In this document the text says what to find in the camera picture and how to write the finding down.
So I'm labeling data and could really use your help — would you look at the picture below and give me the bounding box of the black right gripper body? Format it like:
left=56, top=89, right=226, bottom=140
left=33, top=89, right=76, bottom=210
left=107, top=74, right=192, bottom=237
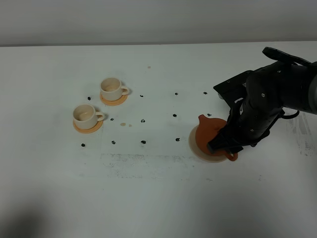
left=226, top=71, right=283, bottom=149

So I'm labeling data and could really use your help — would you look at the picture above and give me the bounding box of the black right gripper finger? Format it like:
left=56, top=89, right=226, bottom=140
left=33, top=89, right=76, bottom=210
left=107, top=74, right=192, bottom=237
left=207, top=126, right=243, bottom=153

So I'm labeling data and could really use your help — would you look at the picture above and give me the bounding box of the brown clay teapot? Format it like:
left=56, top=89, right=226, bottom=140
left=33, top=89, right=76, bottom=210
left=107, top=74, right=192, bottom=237
left=195, top=115, right=238, bottom=161

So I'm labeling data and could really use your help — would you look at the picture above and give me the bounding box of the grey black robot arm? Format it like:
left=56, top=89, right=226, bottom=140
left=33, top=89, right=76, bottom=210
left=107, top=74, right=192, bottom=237
left=207, top=47, right=317, bottom=153

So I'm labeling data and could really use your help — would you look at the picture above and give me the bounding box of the beige round teapot coaster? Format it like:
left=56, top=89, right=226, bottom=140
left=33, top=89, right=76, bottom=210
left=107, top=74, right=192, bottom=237
left=188, top=126, right=227, bottom=163

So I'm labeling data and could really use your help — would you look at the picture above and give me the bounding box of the orange coaster far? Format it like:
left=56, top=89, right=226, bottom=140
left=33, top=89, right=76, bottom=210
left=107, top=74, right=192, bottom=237
left=100, top=93, right=128, bottom=106

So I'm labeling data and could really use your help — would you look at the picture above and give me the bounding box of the orange coaster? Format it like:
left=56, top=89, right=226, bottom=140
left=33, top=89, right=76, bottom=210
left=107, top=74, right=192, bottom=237
left=73, top=120, right=103, bottom=134
left=100, top=93, right=128, bottom=106

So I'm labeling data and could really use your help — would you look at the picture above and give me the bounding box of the white teacup far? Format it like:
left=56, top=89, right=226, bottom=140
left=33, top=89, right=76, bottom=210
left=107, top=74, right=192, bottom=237
left=100, top=77, right=130, bottom=101

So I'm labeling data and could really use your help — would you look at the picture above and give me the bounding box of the white teacup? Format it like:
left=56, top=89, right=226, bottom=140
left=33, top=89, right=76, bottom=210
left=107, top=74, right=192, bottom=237
left=100, top=77, right=130, bottom=101
left=73, top=104, right=105, bottom=129

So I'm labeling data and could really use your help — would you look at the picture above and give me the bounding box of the orange coaster near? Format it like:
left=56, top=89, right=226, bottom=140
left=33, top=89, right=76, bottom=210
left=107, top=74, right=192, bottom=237
left=73, top=120, right=103, bottom=134

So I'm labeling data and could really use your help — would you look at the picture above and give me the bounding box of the white teacup near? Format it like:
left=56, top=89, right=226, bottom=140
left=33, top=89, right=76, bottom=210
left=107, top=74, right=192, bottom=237
left=73, top=104, right=105, bottom=129

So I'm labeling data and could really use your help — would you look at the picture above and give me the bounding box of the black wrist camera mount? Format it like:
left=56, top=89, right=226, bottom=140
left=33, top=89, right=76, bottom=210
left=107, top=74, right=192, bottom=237
left=213, top=70, right=253, bottom=108

